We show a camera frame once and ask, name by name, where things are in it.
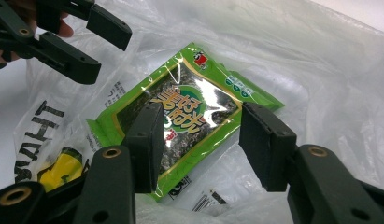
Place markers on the translucent white plastic bag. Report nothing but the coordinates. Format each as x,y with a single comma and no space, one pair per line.
273,46

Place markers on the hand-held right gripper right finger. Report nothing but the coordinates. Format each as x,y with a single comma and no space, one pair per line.
267,146

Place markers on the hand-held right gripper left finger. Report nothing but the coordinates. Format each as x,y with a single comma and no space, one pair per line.
143,143

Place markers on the green snack packet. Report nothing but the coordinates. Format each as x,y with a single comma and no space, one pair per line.
186,77

